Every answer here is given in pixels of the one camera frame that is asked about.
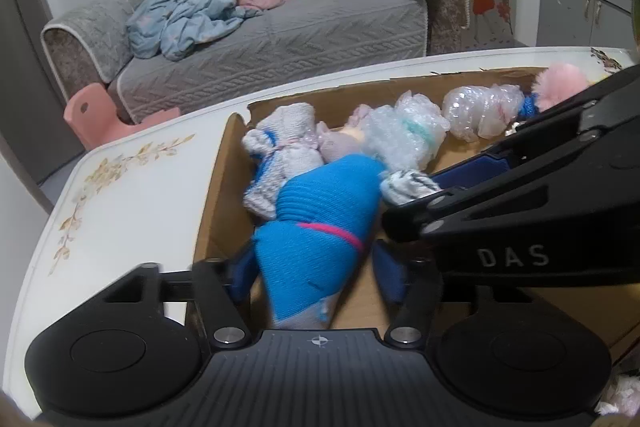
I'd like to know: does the bubble wrap bundle green band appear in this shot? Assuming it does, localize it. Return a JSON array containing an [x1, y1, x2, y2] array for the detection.
[[361, 91, 451, 172]]

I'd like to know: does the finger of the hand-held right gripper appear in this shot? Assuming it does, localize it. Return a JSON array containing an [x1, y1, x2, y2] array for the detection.
[[432, 64, 640, 190], [382, 167, 551, 242]]

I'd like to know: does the shallow cardboard box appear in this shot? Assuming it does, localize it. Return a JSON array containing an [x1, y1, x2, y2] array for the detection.
[[192, 66, 640, 360]]

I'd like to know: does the blue knit roll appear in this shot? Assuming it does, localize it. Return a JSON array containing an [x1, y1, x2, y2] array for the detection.
[[516, 93, 542, 120]]

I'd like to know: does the pink plastic stool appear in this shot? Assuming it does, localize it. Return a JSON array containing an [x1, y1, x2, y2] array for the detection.
[[63, 83, 136, 146]]

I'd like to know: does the light blue blanket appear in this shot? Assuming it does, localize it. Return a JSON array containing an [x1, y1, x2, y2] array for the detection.
[[125, 0, 303, 60]]

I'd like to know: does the clear plastic bundle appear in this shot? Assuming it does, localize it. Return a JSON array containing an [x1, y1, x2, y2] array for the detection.
[[441, 83, 525, 142]]

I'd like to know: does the grey quilted sofa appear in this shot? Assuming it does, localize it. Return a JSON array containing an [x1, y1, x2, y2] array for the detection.
[[40, 0, 475, 125]]

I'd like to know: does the pinkish grey sock bundle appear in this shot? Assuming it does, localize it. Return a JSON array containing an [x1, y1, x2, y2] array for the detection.
[[317, 103, 373, 165]]

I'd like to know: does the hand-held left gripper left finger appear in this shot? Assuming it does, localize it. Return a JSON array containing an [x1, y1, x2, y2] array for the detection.
[[102, 247, 261, 350]]

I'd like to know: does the pink fluffy pompom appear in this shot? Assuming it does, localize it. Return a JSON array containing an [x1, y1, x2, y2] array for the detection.
[[531, 63, 592, 112]]

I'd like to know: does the grey door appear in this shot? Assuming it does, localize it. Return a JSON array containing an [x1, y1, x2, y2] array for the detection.
[[0, 0, 86, 182]]

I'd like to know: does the white knitted sock bundle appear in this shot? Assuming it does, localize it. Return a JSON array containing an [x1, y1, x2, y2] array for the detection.
[[241, 103, 326, 215]]

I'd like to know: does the blue knitted sock bundle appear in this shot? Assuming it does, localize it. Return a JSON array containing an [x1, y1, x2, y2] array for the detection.
[[252, 153, 386, 333]]

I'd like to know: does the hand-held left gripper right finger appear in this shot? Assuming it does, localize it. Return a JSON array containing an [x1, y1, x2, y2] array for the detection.
[[372, 239, 526, 350]]

